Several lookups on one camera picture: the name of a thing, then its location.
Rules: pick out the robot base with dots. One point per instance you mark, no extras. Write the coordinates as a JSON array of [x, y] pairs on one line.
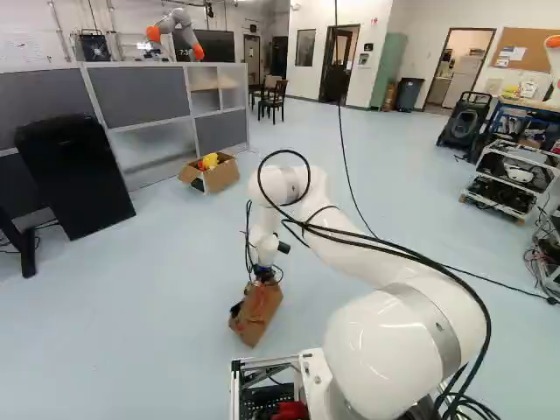
[[267, 385]]

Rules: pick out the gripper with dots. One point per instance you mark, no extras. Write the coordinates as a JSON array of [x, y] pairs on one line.
[[265, 275]]

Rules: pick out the metal equipment cart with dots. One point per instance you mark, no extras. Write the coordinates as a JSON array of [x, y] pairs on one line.
[[507, 179]]

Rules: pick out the grey office partition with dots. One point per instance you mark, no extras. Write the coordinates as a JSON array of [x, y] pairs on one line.
[[140, 100]]

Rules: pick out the brown paper grocery bag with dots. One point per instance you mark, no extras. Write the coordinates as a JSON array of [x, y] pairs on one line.
[[258, 312]]

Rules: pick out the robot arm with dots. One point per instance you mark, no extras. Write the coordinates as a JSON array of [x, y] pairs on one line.
[[394, 345]]

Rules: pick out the open cardboard box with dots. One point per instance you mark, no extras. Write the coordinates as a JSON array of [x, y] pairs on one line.
[[219, 177]]

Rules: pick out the yellow toy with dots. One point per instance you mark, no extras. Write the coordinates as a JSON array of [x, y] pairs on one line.
[[211, 160]]

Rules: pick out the black table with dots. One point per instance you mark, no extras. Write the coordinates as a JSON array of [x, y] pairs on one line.
[[19, 245]]

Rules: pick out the black wheeled machine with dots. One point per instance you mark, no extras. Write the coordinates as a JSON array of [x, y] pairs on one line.
[[464, 122]]

